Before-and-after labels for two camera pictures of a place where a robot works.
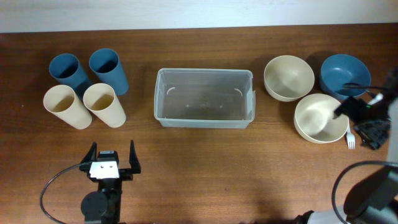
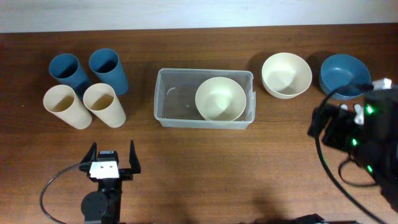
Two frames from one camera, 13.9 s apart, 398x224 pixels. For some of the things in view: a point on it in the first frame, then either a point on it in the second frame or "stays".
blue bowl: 340,69 stays
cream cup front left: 62,101 stays
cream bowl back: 287,78 stays
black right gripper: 369,137 → 339,118
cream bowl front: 313,119 → 220,99
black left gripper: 127,174 stays
